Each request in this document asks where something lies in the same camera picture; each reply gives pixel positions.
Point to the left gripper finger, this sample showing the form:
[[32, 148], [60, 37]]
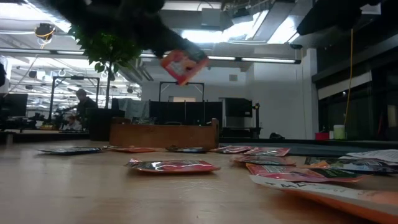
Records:
[[183, 43], [168, 46]]

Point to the dark blue tea bag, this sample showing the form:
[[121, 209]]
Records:
[[71, 150], [367, 166], [186, 149]]

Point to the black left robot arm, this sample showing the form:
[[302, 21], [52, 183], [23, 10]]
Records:
[[81, 9]]

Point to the wooden tea organiser box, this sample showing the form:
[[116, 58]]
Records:
[[161, 137]]

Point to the grey ceiling air unit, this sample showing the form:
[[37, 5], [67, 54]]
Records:
[[214, 18]]

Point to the green plant in black pot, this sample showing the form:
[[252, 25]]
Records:
[[105, 49]]

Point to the black partition screen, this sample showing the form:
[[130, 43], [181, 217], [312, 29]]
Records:
[[186, 112]]

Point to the long ceiling light strip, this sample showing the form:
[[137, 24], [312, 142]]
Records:
[[267, 59], [40, 51]]

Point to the black tripod stand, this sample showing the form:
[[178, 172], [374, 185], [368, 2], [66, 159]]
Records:
[[257, 118]]

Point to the pale green cup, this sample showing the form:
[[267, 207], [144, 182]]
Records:
[[339, 132]]

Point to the red container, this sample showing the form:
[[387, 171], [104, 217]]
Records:
[[322, 136]]

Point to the small black rounded object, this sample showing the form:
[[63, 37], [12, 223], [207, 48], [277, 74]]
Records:
[[276, 136]]

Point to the dark round mat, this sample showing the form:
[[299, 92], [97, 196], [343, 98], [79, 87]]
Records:
[[311, 148]]

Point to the black computer monitor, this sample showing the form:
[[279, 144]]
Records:
[[14, 104]]

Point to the black gantry frame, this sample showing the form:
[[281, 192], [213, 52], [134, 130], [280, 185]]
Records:
[[196, 83], [76, 77]]

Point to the black wall screen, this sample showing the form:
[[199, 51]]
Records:
[[238, 107]]

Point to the silver ceiling air duct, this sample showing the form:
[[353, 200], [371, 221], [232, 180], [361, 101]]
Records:
[[31, 9]]

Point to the black aluminium table frame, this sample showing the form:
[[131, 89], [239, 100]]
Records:
[[46, 138]]

